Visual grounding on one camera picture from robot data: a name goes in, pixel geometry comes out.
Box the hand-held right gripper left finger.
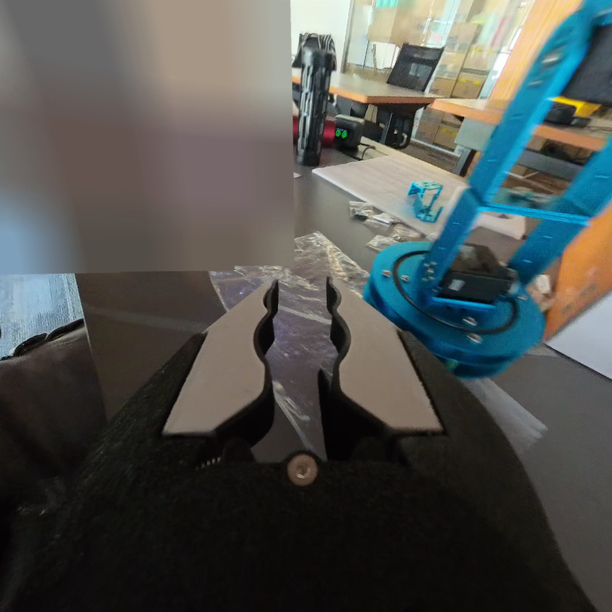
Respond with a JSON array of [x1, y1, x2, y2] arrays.
[[163, 280, 280, 451]]

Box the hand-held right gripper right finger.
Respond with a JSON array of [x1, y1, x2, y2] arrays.
[[319, 277, 444, 461]]

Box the blue toy robot arm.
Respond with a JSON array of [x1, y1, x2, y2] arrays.
[[362, 0, 612, 379]]

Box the clear plastic bag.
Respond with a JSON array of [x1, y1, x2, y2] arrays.
[[209, 231, 370, 433]]

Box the small screw bag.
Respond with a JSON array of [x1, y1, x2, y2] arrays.
[[365, 224, 425, 250], [348, 201, 384, 222]]

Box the person's dark pants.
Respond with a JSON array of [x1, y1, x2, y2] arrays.
[[0, 319, 108, 612]]

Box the white paper sheet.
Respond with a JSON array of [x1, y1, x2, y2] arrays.
[[313, 154, 528, 240], [549, 296, 612, 379]]

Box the orange cardboard box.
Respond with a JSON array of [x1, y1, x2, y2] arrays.
[[544, 201, 612, 338]]

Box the black charger green lights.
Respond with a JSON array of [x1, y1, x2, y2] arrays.
[[334, 114, 367, 150]]

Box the black ribbed roll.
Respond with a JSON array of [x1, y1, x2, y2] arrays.
[[292, 33, 337, 166]]

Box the wooden table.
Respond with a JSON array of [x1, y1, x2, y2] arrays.
[[432, 97, 612, 175], [292, 71, 443, 146]]

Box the black office chair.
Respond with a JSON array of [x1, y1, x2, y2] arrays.
[[385, 42, 446, 92]]

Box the stack of cardboard boxes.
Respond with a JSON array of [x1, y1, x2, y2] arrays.
[[368, 0, 507, 149]]

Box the small blue metal bracket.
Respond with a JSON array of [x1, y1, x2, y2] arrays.
[[407, 180, 444, 222]]

